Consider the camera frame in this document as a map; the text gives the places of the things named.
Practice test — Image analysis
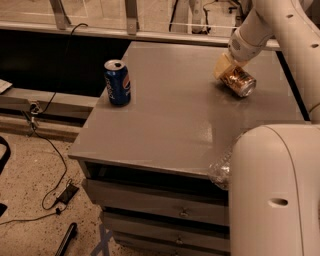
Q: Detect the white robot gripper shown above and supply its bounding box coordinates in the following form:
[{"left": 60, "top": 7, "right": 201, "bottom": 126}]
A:
[{"left": 213, "top": 9, "right": 273, "bottom": 79}]

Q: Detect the orange soda can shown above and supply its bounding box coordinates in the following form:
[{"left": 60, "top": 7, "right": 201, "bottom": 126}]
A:
[{"left": 220, "top": 67, "right": 256, "bottom": 98}]

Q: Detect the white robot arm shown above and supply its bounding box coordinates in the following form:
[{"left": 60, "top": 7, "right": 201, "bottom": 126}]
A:
[{"left": 214, "top": 0, "right": 320, "bottom": 256}]

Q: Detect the blue Pepsi can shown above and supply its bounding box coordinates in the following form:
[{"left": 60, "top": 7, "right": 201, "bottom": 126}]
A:
[{"left": 104, "top": 59, "right": 131, "bottom": 106}]

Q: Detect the clear plastic water bottle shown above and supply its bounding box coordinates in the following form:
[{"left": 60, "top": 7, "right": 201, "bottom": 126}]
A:
[{"left": 208, "top": 134, "right": 243, "bottom": 191}]

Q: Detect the grey drawer cabinet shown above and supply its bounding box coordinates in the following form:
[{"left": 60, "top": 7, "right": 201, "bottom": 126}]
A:
[{"left": 68, "top": 41, "right": 308, "bottom": 256}]

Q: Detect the upper grey drawer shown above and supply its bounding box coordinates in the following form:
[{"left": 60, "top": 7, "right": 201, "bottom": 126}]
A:
[{"left": 82, "top": 179, "right": 229, "bottom": 226}]

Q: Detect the grey drawer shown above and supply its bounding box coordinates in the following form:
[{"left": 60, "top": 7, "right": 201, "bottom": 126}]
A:
[
  {"left": 82, "top": 179, "right": 229, "bottom": 226},
  {"left": 113, "top": 232, "right": 231, "bottom": 256},
  {"left": 101, "top": 212, "right": 231, "bottom": 254}
]

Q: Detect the middle grey drawer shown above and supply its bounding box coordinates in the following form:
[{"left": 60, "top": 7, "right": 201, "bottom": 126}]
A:
[{"left": 101, "top": 212, "right": 231, "bottom": 254}]

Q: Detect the lower grey drawer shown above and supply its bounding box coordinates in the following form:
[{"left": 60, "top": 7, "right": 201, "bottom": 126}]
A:
[{"left": 113, "top": 232, "right": 231, "bottom": 256}]

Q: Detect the black power adapter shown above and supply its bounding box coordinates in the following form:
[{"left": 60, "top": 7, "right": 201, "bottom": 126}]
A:
[{"left": 57, "top": 183, "right": 79, "bottom": 205}]

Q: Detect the black bar on floor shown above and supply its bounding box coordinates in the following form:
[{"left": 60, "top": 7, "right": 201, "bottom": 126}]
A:
[{"left": 55, "top": 222, "right": 77, "bottom": 256}]

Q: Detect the grey metal bracket middle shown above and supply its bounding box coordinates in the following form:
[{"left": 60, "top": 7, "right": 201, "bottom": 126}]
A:
[{"left": 125, "top": 0, "right": 139, "bottom": 35}]

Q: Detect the grey metal bracket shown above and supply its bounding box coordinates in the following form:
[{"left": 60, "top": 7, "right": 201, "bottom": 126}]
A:
[
  {"left": 49, "top": 0, "right": 71, "bottom": 30},
  {"left": 125, "top": 0, "right": 139, "bottom": 35}
]

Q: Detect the grey metal bracket left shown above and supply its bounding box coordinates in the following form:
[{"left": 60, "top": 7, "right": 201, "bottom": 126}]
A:
[{"left": 49, "top": 0, "right": 71, "bottom": 30}]

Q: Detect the black cable on floor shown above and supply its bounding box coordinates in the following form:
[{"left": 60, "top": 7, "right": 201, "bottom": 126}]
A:
[{"left": 0, "top": 23, "right": 89, "bottom": 226}]

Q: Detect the black strap at left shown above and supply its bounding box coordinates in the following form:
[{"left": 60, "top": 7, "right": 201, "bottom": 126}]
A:
[{"left": 0, "top": 135, "right": 12, "bottom": 176}]

